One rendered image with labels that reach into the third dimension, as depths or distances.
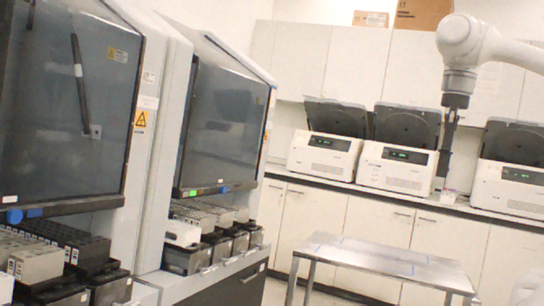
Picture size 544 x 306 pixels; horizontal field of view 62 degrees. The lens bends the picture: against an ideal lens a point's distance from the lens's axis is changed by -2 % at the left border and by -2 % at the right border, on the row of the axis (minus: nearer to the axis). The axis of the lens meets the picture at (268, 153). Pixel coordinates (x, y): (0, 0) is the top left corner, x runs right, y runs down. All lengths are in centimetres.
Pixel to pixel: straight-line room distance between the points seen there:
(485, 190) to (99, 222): 283
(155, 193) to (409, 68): 291
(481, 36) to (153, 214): 99
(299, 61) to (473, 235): 201
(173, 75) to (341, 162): 247
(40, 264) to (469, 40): 108
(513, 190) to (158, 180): 273
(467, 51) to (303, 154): 268
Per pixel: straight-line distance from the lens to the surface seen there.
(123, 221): 130
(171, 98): 137
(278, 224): 386
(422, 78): 393
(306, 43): 418
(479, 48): 122
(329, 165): 370
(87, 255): 121
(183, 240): 149
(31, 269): 110
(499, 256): 365
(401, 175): 361
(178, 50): 138
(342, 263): 162
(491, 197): 360
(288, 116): 448
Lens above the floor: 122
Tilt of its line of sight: 3 degrees down
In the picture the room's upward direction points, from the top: 9 degrees clockwise
